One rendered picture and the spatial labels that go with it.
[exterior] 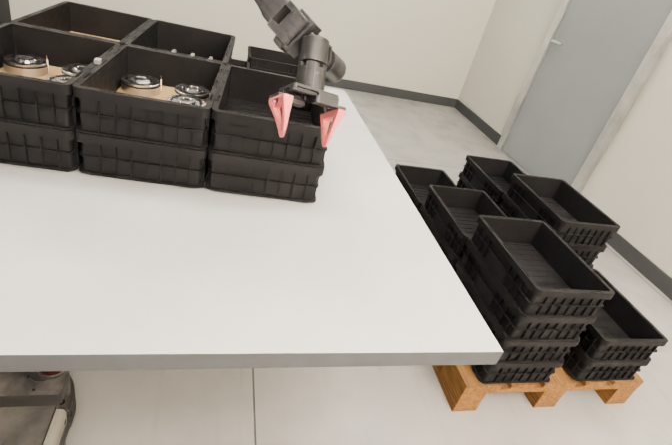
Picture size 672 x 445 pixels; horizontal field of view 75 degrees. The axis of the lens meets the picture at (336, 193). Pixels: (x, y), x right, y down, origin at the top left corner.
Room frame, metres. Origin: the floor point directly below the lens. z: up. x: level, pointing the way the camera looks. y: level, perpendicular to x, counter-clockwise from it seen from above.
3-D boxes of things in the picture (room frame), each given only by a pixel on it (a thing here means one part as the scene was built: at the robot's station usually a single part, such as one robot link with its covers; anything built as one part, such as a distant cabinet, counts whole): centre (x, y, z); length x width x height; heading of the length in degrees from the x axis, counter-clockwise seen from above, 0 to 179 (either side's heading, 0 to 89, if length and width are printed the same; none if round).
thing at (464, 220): (1.68, -0.60, 0.31); 0.40 x 0.30 x 0.34; 19
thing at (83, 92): (1.10, 0.53, 0.92); 0.40 x 0.30 x 0.02; 15
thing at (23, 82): (1.02, 0.82, 0.92); 0.40 x 0.30 x 0.02; 15
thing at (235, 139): (1.17, 0.24, 0.87); 0.40 x 0.30 x 0.11; 15
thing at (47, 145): (1.02, 0.82, 0.76); 0.40 x 0.30 x 0.12; 15
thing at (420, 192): (2.06, -0.48, 0.26); 0.40 x 0.30 x 0.23; 19
